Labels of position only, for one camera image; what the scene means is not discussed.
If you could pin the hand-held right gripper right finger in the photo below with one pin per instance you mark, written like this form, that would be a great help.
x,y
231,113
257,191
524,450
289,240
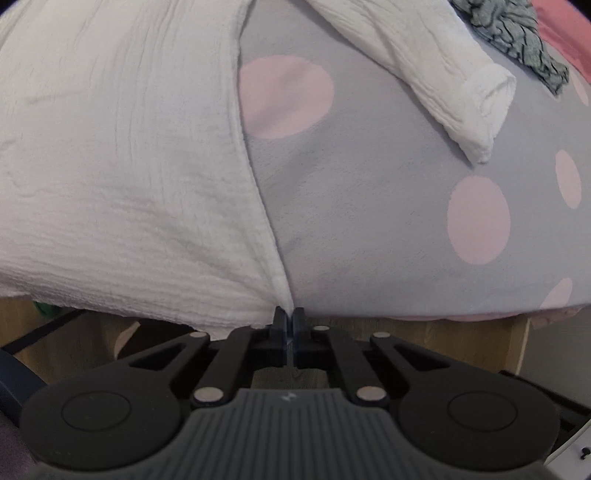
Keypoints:
x,y
299,344

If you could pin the black metal bar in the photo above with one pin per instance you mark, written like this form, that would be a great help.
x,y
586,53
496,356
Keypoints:
x,y
545,392
41,330

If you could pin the white crinkled garment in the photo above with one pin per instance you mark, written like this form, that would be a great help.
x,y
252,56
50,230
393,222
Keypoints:
x,y
115,161

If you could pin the grey striped garment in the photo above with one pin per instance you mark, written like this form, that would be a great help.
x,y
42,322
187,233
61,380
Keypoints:
x,y
512,32

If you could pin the white object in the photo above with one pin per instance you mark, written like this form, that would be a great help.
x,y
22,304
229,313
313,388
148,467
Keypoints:
x,y
572,457

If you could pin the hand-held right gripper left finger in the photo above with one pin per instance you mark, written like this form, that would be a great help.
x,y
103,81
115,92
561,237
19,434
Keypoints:
x,y
280,341

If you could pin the green slipper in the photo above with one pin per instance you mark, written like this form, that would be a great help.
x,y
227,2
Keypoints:
x,y
44,309

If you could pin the bed with pink dotted sheet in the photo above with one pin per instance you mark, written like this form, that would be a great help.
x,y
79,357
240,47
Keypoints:
x,y
369,184

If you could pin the pink pillow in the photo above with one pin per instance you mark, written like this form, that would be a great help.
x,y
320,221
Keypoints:
x,y
568,32

